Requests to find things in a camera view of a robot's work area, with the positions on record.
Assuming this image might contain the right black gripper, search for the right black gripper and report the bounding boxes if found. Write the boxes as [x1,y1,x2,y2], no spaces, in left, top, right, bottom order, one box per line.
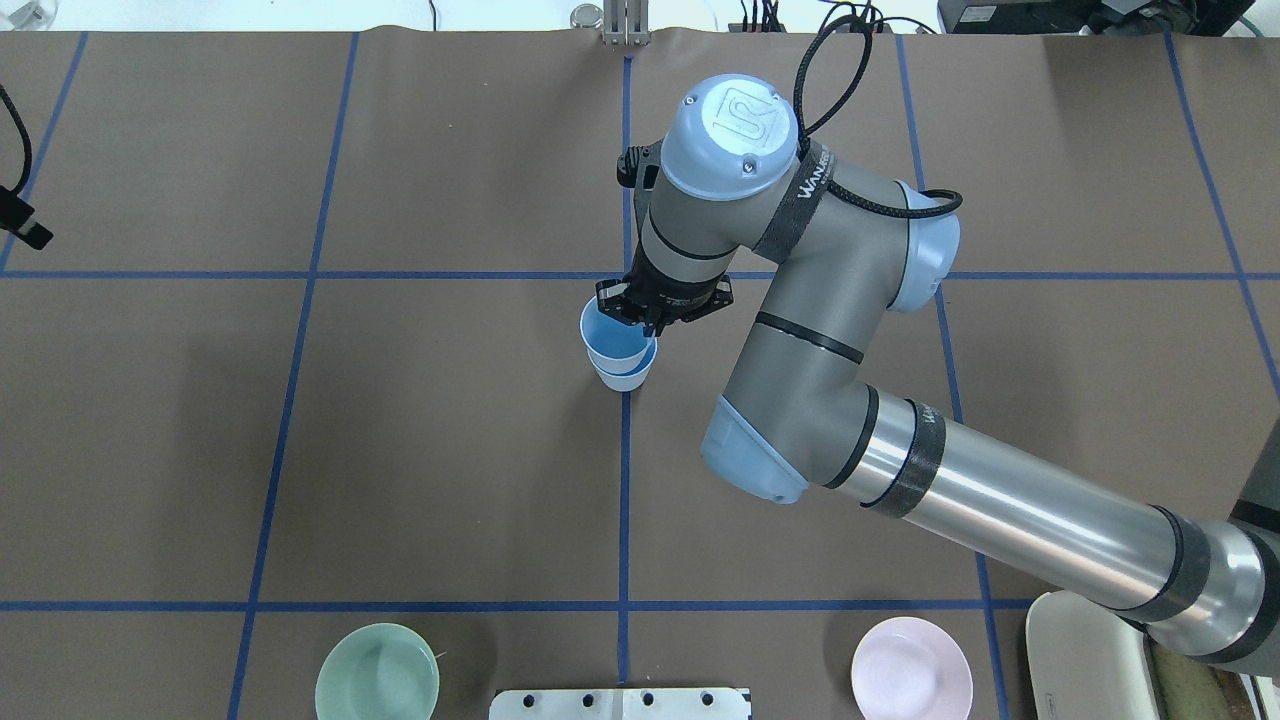
[596,268,733,331]

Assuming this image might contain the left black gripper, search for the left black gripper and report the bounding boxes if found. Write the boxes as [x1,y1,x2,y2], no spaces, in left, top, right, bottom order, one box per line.
[1,188,52,251]

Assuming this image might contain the light blue cup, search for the light blue cup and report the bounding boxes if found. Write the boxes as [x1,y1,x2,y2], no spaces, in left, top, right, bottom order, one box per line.
[588,338,659,393]
[579,299,658,375]

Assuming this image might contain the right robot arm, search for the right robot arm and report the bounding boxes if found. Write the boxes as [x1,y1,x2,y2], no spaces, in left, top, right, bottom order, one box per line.
[590,74,1277,675]

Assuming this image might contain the pink bowl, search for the pink bowl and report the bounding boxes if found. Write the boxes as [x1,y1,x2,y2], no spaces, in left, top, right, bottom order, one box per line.
[850,616,975,719]

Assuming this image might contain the green bowl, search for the green bowl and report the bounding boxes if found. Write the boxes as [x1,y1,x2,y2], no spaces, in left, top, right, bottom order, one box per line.
[314,623,442,719]

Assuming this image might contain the cream toaster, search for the cream toaster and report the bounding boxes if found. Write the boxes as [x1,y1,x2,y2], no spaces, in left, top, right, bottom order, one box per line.
[1024,591,1277,719]

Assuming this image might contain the toast slice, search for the toast slice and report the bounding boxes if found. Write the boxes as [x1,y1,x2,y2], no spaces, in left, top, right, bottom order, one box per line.
[1149,641,1254,719]

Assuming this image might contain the aluminium frame post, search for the aluminium frame post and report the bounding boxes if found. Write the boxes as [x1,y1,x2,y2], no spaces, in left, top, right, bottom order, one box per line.
[600,0,652,47]

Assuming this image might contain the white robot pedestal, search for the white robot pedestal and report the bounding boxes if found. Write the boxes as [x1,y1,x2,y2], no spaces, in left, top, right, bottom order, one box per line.
[488,687,754,719]

